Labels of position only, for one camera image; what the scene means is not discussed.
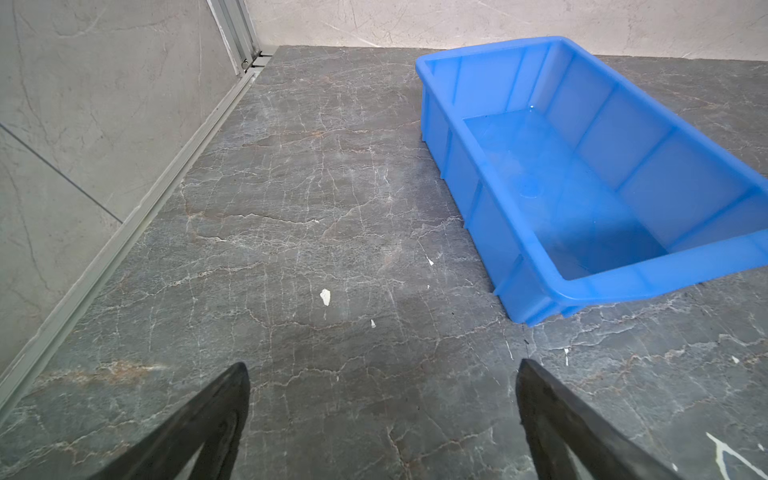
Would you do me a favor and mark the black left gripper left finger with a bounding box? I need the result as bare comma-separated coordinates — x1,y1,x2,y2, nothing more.
91,362,250,479

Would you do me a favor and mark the aluminium frame rail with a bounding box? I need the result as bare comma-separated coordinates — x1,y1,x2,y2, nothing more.
1,1,263,416

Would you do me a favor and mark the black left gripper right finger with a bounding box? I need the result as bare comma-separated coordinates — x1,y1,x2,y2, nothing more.
515,358,679,479

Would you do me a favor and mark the blue plastic bin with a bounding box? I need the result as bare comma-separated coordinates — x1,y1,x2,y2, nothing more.
415,37,767,326

